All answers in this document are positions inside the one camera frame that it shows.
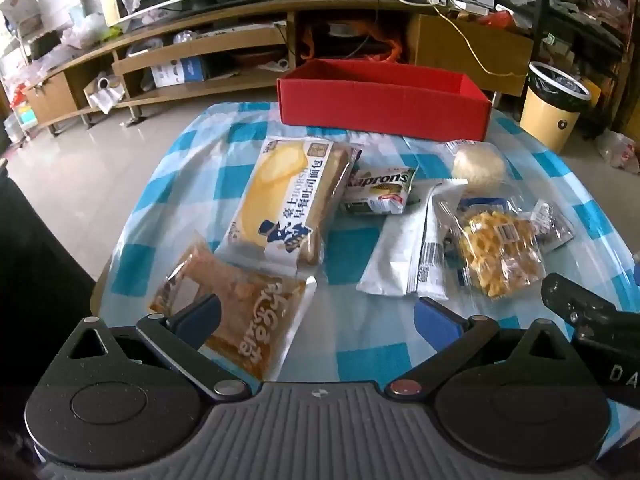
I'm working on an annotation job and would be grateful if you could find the white paper bag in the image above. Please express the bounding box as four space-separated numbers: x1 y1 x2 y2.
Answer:
84 75 126 114

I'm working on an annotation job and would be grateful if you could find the white storage rack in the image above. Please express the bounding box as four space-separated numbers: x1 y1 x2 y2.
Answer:
0 0 76 137

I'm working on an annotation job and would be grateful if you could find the white snack packet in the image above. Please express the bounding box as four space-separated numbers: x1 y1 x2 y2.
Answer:
356 180 468 301

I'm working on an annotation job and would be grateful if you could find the silver snack packet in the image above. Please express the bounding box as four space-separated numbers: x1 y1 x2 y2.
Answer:
530 200 575 254

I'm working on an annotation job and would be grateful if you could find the red cardboard box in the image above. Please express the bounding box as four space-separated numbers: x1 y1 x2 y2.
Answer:
276 58 493 143

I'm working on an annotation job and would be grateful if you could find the brown bread packet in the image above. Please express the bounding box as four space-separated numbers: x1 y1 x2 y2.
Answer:
146 240 318 382

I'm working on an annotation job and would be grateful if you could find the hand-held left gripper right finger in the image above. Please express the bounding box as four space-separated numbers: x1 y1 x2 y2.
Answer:
385 296 576 404

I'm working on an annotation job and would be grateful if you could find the dark cloth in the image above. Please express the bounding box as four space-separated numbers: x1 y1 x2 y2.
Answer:
0 160 103 411

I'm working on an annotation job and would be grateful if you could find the blue white carton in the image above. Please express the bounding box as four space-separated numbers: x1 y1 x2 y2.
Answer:
152 57 207 87

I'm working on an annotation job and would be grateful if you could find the red plastic bag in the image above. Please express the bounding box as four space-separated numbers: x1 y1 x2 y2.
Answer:
479 10 517 29

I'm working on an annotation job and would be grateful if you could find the blue white checked tablecloth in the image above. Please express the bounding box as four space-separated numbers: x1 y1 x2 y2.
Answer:
90 101 640 461

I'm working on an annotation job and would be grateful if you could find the cream waste bin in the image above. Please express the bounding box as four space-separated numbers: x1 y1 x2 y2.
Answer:
519 61 592 155

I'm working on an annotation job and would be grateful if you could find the clear packet of yellow snacks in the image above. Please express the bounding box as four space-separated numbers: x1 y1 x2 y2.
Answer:
434 195 547 301

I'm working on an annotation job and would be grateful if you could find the white plastic bag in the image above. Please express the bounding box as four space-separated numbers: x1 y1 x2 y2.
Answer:
597 130 640 174

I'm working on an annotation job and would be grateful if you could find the black metal rack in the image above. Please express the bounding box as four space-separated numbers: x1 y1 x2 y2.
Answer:
495 0 640 137

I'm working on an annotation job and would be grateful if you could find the wooden television stand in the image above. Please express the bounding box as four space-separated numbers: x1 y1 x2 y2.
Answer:
22 0 536 132

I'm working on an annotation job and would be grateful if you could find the round white bun packet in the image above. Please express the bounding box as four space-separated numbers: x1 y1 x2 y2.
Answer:
445 140 506 196

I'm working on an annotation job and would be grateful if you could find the orange plastic bag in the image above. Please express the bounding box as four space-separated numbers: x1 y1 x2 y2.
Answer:
300 17 407 64

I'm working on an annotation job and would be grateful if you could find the green white wafer packet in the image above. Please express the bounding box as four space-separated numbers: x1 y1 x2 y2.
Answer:
340 166 421 217

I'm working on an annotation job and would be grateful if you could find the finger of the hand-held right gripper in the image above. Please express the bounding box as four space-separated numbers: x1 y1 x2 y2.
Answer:
541 273 621 335

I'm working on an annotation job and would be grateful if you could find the yellow bread packet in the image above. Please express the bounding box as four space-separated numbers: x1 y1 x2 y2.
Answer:
220 135 363 277

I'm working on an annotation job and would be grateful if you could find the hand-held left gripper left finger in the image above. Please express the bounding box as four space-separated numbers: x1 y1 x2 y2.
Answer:
67 294 251 402

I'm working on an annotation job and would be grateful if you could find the yellow cable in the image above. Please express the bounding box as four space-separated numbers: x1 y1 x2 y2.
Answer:
395 0 531 79

